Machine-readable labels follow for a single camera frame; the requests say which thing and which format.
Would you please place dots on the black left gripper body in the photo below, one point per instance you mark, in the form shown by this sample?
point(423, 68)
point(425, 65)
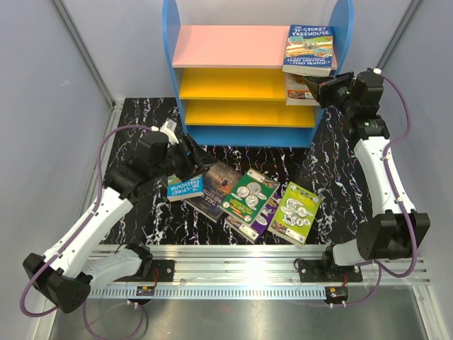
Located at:
point(189, 164)

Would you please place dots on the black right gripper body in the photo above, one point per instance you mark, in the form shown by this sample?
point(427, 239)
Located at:
point(335, 92)

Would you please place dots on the yellow 130-storey treehouse book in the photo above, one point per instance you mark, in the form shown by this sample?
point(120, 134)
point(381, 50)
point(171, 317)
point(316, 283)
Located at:
point(297, 93)

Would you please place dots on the blue 91-storey treehouse book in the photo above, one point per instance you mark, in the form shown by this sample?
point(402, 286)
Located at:
point(309, 50)

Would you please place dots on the light blue 26-storey book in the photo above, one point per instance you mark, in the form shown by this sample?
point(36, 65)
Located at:
point(181, 190)

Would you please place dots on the lime green treehouse book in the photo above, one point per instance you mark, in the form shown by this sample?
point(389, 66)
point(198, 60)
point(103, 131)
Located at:
point(295, 214)

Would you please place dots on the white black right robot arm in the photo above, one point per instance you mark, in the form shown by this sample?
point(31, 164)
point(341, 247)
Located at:
point(393, 235)

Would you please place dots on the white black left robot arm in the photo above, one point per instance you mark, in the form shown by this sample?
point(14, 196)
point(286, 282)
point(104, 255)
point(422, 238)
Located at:
point(63, 274)

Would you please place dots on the dark tale of two cities book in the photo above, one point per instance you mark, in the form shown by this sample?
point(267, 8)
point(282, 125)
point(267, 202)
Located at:
point(219, 181)

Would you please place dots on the blue pink yellow bookshelf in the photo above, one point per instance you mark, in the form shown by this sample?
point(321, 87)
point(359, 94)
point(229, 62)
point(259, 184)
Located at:
point(229, 84)

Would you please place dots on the purple treehouse book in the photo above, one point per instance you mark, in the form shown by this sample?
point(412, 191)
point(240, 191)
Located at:
point(260, 224)

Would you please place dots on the left small circuit board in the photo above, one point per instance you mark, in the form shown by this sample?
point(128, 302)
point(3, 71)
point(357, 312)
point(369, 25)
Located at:
point(147, 291)

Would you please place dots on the small circuit board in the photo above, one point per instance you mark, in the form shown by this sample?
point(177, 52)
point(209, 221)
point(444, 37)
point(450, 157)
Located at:
point(147, 291)
point(337, 293)

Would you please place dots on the right small circuit board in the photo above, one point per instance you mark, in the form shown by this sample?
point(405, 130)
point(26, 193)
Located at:
point(337, 293)

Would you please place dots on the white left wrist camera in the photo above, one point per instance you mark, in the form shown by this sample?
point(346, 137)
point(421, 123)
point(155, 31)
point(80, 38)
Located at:
point(170, 129)

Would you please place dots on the aluminium mounting rail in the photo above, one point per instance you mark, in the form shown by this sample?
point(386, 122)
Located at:
point(252, 265)

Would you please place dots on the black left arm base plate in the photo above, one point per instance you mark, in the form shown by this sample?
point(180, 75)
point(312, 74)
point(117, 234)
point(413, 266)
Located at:
point(164, 269)

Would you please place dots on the slotted grey cable duct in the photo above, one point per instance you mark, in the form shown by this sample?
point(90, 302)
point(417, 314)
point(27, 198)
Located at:
point(205, 292)

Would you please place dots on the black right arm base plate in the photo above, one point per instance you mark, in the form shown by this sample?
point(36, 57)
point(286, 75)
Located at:
point(316, 271)

